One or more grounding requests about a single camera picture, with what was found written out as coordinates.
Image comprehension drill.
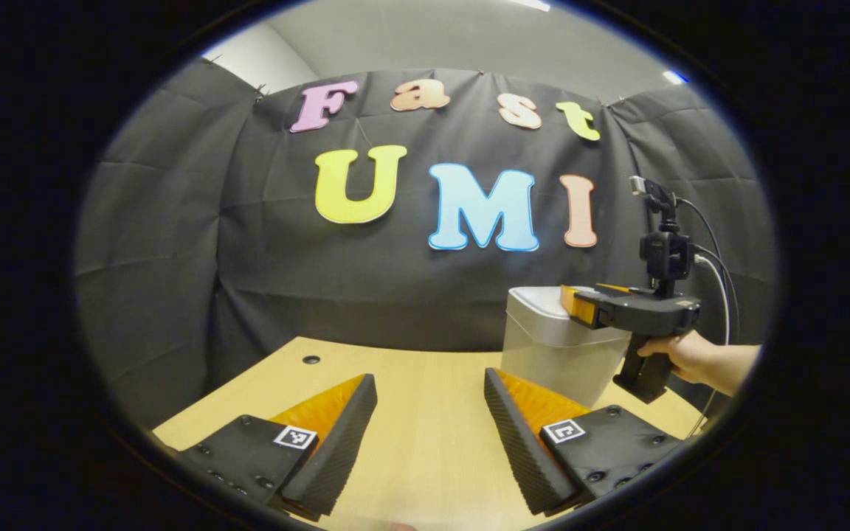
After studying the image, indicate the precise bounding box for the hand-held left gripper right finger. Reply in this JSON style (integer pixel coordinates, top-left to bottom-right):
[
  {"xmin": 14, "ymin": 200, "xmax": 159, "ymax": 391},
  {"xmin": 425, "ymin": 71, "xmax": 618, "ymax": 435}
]
[{"xmin": 484, "ymin": 367, "xmax": 688, "ymax": 518}]

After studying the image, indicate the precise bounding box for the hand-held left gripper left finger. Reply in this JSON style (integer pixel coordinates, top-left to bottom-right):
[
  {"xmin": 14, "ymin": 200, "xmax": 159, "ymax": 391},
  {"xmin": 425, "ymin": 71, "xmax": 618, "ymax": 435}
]
[{"xmin": 156, "ymin": 374, "xmax": 379, "ymax": 521}]

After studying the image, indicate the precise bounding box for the white desktop garbage bin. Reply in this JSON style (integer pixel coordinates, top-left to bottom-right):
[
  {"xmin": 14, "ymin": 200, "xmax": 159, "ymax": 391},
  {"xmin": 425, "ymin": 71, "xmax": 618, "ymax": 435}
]
[{"xmin": 500, "ymin": 286, "xmax": 637, "ymax": 409}]

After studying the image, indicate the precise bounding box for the wooden desktop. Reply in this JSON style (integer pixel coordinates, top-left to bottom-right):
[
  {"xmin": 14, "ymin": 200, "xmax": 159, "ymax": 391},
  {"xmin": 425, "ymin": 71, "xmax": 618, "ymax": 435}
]
[{"xmin": 152, "ymin": 337, "xmax": 703, "ymax": 531}]

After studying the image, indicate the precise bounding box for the black backdrop cloth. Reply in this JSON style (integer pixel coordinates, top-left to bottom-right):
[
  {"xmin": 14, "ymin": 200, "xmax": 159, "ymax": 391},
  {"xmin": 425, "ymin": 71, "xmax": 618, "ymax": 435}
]
[{"xmin": 75, "ymin": 59, "xmax": 778, "ymax": 432}]

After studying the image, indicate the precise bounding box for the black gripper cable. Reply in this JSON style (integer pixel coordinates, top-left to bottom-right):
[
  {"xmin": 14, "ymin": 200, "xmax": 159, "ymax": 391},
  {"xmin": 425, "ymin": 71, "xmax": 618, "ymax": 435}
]
[{"xmin": 679, "ymin": 197, "xmax": 740, "ymax": 437}]

